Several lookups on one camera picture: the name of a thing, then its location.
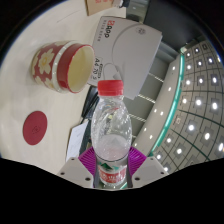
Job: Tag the clear red-capped water bottle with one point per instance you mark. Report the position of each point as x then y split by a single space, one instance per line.
111 133

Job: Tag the flat round red coaster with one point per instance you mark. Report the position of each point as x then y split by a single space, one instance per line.
34 128

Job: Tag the recessed ceiling lights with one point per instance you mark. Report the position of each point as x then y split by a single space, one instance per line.
200 101

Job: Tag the white copy paper carton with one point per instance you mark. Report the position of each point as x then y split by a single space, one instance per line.
133 46

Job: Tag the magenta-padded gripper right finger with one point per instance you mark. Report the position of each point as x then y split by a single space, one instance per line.
148 169

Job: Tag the red flower-print mug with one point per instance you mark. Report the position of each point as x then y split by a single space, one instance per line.
55 66

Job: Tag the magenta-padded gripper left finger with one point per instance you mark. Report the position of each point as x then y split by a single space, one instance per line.
75 170

